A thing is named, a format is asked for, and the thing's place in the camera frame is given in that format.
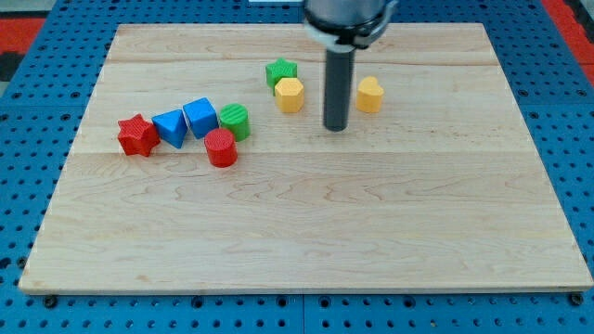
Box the yellow heart block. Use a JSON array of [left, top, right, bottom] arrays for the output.
[[355, 76, 384, 113]]

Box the red cylinder block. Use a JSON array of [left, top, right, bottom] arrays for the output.
[[204, 128, 238, 168]]

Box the blue triangle block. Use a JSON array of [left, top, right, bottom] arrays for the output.
[[151, 109, 187, 148]]

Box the green star block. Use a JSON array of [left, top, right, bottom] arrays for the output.
[[265, 58, 298, 94]]

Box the blue cube block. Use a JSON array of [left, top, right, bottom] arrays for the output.
[[183, 97, 219, 139]]

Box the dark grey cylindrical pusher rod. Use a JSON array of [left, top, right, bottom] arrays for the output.
[[323, 50, 355, 132]]

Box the green cylinder block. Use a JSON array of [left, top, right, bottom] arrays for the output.
[[219, 103, 251, 142]]

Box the light wooden board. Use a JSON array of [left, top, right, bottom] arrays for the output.
[[19, 23, 593, 295]]

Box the yellow hexagon block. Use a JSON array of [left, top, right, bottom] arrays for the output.
[[275, 78, 304, 113]]

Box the red star block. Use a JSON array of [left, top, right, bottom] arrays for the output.
[[117, 114, 161, 157]]

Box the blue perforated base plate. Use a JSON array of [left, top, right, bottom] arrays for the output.
[[1, 0, 593, 333]]

